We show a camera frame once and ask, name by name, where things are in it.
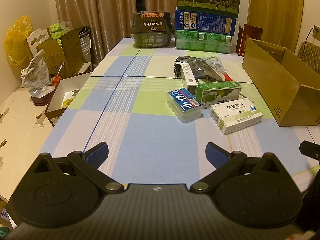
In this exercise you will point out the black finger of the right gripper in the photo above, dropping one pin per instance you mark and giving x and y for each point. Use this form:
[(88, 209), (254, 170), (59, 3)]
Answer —
[(310, 149)]

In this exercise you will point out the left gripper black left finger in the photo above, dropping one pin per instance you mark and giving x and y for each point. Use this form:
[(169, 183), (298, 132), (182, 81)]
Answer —
[(86, 165)]

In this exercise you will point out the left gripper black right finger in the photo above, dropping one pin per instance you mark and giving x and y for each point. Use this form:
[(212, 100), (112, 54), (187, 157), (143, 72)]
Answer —
[(227, 166)]

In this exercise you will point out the white green medicine box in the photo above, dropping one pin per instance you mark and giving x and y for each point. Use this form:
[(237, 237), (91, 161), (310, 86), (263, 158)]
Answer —
[(235, 115)]

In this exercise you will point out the clear blue label plastic case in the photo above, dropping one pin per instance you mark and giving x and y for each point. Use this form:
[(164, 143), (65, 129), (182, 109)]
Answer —
[(185, 106)]

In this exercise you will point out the red snack packet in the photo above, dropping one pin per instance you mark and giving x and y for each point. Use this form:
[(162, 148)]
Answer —
[(227, 78)]

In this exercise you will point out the narrow white medicine box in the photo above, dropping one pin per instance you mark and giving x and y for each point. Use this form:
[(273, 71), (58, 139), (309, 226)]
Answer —
[(188, 79)]

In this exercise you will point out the silver foil bag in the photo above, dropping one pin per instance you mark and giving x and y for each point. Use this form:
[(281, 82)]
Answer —
[(200, 69)]

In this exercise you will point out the clear bag with wire rack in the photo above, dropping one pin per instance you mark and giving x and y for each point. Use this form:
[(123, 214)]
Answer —
[(215, 63)]

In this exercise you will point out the open brown cardboard box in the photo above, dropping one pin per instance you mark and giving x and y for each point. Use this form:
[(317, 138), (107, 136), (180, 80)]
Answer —
[(289, 87)]

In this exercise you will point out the white open tray box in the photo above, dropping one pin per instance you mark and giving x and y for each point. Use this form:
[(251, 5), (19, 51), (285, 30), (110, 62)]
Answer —
[(63, 95)]

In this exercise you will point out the crumpled white printed bag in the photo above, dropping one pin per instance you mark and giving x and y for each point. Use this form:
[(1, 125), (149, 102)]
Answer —
[(35, 78)]

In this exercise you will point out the brown cardboard box on sofa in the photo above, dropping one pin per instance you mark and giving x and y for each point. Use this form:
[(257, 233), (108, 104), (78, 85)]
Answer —
[(69, 52)]

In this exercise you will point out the green wrapped drink pack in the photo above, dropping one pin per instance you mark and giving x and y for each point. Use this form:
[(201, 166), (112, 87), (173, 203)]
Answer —
[(203, 41)]

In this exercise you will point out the dark red gift box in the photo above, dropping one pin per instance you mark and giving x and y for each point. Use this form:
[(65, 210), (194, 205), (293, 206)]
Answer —
[(248, 31)]

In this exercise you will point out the blue milk carton box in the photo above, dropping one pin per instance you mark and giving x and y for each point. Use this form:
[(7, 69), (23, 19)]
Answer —
[(199, 21)]

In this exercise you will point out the black noodle bowl pack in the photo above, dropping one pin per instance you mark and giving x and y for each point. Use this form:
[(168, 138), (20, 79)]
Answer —
[(151, 29)]

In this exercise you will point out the yellow plastic bag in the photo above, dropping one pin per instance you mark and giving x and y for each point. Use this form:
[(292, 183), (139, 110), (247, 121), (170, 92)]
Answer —
[(14, 41)]

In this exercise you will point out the beige curtain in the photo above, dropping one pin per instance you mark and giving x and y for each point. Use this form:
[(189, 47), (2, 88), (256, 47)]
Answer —
[(109, 20)]

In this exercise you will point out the beige wall socket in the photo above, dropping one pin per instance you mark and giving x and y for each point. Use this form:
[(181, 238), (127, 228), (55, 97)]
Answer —
[(316, 32)]

